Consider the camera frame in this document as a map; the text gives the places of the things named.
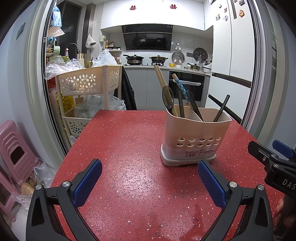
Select black utensil handle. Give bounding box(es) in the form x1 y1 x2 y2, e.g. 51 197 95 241
186 90 203 121

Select blue patterned wooden chopstick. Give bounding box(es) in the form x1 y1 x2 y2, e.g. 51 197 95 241
172 74 193 108

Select brown spoon grey handle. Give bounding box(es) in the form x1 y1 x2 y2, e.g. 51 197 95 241
162 85 174 115

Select small brown spoon black handle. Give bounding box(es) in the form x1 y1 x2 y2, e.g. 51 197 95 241
178 89 185 118

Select right hand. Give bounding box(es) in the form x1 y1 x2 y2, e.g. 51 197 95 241
273 195 295 230

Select black utensil in holder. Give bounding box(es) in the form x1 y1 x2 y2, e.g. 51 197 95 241
213 94 230 122

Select pink plastic stool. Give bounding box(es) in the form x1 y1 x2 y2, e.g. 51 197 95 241
1 120 40 221

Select beige utensil holder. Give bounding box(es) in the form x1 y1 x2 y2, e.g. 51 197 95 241
161 106 232 167

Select black built-in oven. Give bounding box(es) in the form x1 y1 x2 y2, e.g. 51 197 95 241
169 71 208 108

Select white refrigerator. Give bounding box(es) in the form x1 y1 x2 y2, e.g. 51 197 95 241
204 1 255 120

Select wooden chopstick in holder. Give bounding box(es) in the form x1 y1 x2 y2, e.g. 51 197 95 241
153 64 179 117
154 65 167 88

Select black hanging cloth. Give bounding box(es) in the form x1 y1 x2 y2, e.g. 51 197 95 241
121 67 137 110

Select beige perforated storage rack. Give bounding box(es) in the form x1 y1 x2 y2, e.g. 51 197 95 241
55 65 122 139

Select black wok on stove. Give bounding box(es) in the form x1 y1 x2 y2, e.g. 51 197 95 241
123 54 144 65

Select black range hood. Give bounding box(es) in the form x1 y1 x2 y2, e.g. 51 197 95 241
121 24 173 51

